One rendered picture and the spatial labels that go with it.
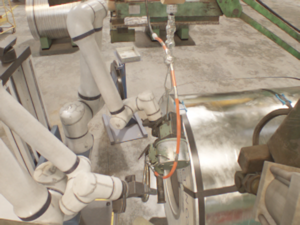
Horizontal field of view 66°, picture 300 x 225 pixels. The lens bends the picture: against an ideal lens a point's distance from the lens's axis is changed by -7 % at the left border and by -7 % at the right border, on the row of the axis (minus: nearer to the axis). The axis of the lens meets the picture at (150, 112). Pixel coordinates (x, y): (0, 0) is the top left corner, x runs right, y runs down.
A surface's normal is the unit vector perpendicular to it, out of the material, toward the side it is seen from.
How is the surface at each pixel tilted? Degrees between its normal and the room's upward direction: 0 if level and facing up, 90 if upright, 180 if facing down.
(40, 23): 94
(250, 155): 0
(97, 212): 0
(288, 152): 89
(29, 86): 90
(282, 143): 89
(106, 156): 0
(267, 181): 49
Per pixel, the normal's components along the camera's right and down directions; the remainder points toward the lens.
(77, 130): 0.50, 0.52
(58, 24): 0.15, 0.73
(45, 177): -0.03, -0.84
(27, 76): 0.04, 0.59
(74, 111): 0.04, -0.69
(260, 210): -0.25, -0.11
